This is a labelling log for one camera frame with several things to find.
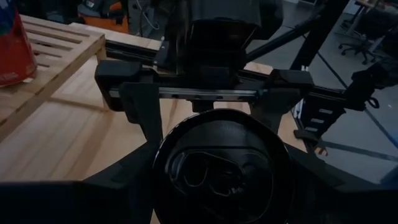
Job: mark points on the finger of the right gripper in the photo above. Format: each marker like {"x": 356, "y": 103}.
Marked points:
{"x": 140, "y": 99}
{"x": 280, "y": 93}

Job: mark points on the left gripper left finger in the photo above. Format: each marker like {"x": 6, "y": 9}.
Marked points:
{"x": 62, "y": 202}

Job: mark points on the orange shop vacuum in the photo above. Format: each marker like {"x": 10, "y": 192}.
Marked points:
{"x": 109, "y": 23}

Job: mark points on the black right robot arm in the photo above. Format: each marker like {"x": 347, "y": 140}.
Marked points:
{"x": 272, "y": 15}

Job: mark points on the black office chair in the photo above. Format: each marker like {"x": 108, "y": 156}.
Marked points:
{"x": 357, "y": 46}

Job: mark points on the wooden slatted shelf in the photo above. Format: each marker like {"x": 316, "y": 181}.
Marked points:
{"x": 62, "y": 53}

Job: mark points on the white Celsius can black lid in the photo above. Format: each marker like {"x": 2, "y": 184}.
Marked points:
{"x": 217, "y": 174}

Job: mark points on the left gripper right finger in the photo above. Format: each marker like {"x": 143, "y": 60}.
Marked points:
{"x": 342, "y": 202}

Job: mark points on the red Fanta strawberry can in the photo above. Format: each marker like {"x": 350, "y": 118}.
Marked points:
{"x": 15, "y": 56}

